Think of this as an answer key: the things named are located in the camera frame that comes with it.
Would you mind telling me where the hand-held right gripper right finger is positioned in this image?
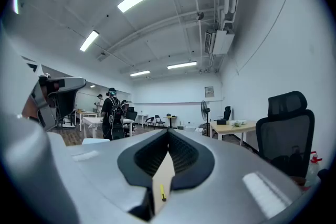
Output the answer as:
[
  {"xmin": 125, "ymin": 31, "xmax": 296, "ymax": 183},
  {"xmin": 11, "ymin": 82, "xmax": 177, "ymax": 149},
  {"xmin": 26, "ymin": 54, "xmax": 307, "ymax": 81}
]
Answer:
[{"xmin": 154, "ymin": 128, "xmax": 302, "ymax": 224}]

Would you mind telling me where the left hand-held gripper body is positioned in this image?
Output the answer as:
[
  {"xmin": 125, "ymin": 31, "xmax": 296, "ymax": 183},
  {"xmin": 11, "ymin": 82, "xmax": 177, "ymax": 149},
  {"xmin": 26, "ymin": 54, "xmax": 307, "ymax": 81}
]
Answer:
[{"xmin": 22, "ymin": 57, "xmax": 66, "ymax": 132}]

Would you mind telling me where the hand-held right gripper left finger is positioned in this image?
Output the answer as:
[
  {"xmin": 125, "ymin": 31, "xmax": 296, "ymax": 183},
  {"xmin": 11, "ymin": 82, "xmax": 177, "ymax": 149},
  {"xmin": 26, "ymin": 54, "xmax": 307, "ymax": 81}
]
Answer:
[{"xmin": 47, "ymin": 128, "xmax": 169, "ymax": 224}]

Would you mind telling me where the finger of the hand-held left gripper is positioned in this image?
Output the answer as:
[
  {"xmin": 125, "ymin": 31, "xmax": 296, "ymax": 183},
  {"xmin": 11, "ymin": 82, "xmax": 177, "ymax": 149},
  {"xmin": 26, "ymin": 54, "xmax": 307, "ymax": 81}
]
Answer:
[{"xmin": 52, "ymin": 77, "xmax": 87, "ymax": 123}]

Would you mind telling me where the wooden table with white legs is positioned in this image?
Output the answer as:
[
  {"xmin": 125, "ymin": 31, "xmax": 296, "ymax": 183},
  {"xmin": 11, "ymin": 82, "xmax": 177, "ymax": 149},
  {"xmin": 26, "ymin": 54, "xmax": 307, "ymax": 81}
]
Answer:
[{"xmin": 74, "ymin": 108, "xmax": 98, "ymax": 132}]

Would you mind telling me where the light blue flat box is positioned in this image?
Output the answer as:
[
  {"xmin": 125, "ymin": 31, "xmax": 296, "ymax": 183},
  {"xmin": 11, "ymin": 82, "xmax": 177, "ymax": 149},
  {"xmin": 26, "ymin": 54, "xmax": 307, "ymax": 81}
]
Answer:
[{"xmin": 81, "ymin": 137, "xmax": 111, "ymax": 145}]

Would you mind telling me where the white rectangular table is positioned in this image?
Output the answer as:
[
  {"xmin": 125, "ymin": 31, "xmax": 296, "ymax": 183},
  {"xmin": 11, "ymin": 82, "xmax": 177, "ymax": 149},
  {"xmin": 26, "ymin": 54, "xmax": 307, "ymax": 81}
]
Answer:
[{"xmin": 80, "ymin": 116, "xmax": 135, "ymax": 140}]

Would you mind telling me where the round wooden table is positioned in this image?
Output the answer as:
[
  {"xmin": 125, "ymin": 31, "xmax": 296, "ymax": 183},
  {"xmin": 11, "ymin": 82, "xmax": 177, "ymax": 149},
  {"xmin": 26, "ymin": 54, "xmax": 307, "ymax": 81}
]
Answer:
[{"xmin": 153, "ymin": 151, "xmax": 176, "ymax": 215}]

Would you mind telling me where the wooden desk with white legs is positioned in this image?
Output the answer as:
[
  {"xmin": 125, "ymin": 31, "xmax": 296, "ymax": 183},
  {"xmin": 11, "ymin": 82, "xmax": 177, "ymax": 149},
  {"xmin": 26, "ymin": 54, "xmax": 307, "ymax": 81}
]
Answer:
[{"xmin": 209, "ymin": 120, "xmax": 257, "ymax": 147}]

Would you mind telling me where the green white flower bunch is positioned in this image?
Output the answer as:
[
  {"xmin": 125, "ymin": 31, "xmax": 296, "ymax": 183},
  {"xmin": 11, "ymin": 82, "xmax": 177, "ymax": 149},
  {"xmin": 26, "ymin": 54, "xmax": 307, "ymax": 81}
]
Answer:
[{"xmin": 230, "ymin": 120, "xmax": 248, "ymax": 129}]

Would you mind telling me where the black swivel chair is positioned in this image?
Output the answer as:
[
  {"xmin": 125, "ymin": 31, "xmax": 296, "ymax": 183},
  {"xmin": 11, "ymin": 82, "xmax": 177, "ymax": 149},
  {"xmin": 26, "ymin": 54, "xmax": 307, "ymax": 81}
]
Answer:
[{"xmin": 223, "ymin": 105, "xmax": 233, "ymax": 121}]

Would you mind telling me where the small round bar table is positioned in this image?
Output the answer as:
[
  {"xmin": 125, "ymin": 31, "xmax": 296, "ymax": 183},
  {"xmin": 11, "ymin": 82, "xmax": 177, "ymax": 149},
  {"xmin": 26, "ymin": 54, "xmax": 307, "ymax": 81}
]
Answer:
[{"xmin": 163, "ymin": 113, "xmax": 177, "ymax": 130}]

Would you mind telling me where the black standing fan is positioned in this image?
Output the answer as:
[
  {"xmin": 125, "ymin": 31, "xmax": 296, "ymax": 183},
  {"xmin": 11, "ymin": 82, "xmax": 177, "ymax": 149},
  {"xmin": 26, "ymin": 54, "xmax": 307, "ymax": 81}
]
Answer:
[{"xmin": 200, "ymin": 100, "xmax": 212, "ymax": 137}]

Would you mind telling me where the black mesh office chair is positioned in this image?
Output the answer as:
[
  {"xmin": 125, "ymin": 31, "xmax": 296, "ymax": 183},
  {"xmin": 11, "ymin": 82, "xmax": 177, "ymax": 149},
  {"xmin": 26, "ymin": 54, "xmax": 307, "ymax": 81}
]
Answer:
[{"xmin": 255, "ymin": 90, "xmax": 316, "ymax": 179}]

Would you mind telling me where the large clear water bottle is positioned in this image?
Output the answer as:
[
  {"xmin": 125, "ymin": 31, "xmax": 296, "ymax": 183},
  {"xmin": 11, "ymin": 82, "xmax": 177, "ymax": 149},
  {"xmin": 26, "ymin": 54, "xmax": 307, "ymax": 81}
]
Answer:
[{"xmin": 305, "ymin": 150, "xmax": 324, "ymax": 187}]

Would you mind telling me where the white ceiling air conditioner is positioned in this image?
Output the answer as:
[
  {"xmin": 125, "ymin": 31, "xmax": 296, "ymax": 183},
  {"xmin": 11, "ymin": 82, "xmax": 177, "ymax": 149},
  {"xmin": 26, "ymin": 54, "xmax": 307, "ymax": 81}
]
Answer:
[{"xmin": 204, "ymin": 29, "xmax": 235, "ymax": 56}]

